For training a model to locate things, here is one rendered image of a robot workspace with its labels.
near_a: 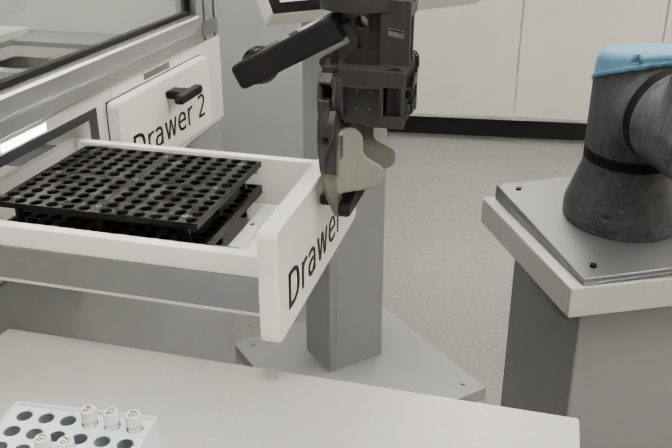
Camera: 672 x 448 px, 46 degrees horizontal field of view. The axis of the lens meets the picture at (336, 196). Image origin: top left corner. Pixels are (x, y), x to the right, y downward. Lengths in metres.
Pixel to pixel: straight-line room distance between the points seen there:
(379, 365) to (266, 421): 1.34
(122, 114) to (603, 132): 0.61
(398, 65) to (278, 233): 0.19
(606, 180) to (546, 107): 2.79
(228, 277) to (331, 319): 1.24
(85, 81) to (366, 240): 1.02
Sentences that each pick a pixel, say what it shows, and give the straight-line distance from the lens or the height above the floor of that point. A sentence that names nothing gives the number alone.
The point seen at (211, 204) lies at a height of 0.90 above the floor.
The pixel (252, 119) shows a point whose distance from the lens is 2.56.
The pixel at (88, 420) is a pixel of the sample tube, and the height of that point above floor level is 0.80.
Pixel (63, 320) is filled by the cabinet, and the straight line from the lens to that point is 1.03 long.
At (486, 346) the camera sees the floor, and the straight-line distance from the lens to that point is 2.22.
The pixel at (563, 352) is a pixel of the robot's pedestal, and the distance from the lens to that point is 1.09.
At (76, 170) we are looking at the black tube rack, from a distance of 0.91.
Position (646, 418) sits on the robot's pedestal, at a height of 0.52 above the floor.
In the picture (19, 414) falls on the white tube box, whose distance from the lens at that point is 0.72.
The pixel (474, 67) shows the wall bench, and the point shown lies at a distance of 3.75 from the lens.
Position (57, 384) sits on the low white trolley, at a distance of 0.80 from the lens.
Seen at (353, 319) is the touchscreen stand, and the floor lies 0.17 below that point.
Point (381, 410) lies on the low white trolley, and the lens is 0.73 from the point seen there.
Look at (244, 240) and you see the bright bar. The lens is 0.83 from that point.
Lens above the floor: 1.21
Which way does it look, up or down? 23 degrees down
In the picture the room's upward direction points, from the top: straight up
